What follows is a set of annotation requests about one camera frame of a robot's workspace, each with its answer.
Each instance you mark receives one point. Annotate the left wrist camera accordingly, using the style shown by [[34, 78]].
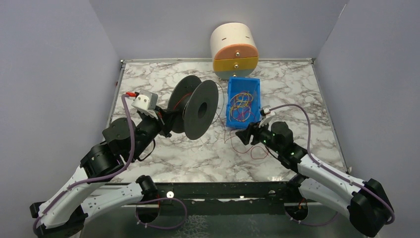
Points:
[[144, 102]]

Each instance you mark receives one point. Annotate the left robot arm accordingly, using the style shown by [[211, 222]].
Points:
[[73, 206]]

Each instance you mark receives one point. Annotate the blue plastic bin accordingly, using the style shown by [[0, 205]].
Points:
[[244, 102]]

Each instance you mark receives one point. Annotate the round cream drawer cabinet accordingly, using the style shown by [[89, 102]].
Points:
[[233, 50]]

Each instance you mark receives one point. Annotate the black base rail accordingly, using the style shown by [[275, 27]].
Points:
[[221, 198]]

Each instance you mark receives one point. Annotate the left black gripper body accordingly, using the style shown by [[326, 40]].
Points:
[[165, 121]]

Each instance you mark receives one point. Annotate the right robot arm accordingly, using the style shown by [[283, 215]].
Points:
[[364, 203]]

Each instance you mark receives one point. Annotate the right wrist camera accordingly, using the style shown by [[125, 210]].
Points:
[[267, 115]]

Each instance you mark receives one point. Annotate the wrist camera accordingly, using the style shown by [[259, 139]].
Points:
[[144, 102], [267, 115]]

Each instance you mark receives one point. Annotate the black cable spool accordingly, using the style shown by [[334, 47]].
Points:
[[200, 99]]

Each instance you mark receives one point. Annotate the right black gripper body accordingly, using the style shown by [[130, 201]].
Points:
[[252, 134]]

